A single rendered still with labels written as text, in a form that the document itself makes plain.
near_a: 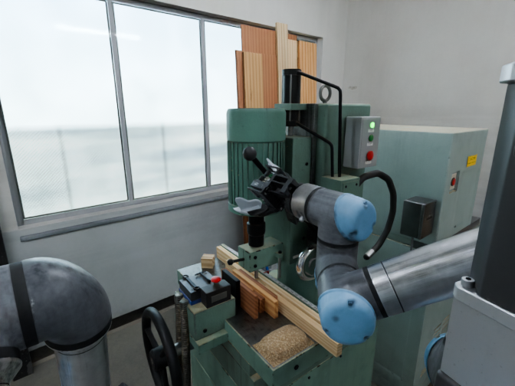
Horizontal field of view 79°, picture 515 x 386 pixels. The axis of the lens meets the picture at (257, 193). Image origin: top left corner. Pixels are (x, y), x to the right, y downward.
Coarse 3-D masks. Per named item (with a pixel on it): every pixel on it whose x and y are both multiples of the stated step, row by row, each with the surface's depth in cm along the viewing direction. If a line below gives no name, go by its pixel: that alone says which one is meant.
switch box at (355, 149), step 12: (348, 120) 98; (360, 120) 94; (372, 120) 97; (348, 132) 99; (360, 132) 95; (372, 132) 98; (348, 144) 99; (360, 144) 96; (372, 144) 100; (348, 156) 100; (360, 156) 97
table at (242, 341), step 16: (192, 272) 119; (208, 272) 119; (240, 320) 92; (256, 320) 92; (272, 320) 92; (288, 320) 92; (208, 336) 90; (224, 336) 91; (240, 336) 86; (256, 336) 86; (240, 352) 87; (256, 352) 80; (304, 352) 80; (320, 352) 84; (256, 368) 81; (272, 368) 75; (288, 368) 78; (304, 368) 82; (272, 384) 76
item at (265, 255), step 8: (264, 240) 106; (272, 240) 106; (240, 248) 101; (248, 248) 100; (256, 248) 100; (264, 248) 101; (272, 248) 102; (280, 248) 105; (240, 256) 102; (248, 256) 98; (256, 256) 98; (264, 256) 101; (272, 256) 103; (240, 264) 103; (248, 264) 99; (256, 264) 99; (264, 264) 102; (272, 264) 104
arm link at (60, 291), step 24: (24, 264) 42; (48, 264) 43; (72, 264) 46; (48, 288) 41; (72, 288) 43; (96, 288) 47; (48, 312) 40; (72, 312) 42; (96, 312) 46; (48, 336) 42; (72, 336) 44; (96, 336) 47; (72, 360) 48; (96, 360) 51; (72, 384) 50; (96, 384) 53
